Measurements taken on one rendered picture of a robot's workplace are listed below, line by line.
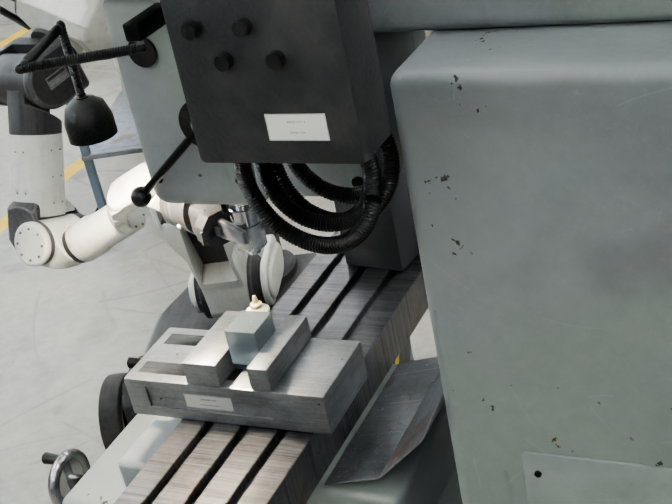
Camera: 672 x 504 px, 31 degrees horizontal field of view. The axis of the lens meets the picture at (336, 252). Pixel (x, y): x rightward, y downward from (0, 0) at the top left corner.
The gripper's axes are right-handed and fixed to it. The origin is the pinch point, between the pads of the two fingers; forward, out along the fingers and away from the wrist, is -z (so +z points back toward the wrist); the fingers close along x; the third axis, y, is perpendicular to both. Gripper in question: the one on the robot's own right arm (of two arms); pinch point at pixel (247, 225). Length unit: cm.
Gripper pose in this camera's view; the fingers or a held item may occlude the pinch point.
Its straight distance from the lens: 181.8
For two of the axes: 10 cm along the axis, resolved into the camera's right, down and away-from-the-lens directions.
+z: -6.5, -2.5, 7.1
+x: 7.4, -4.3, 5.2
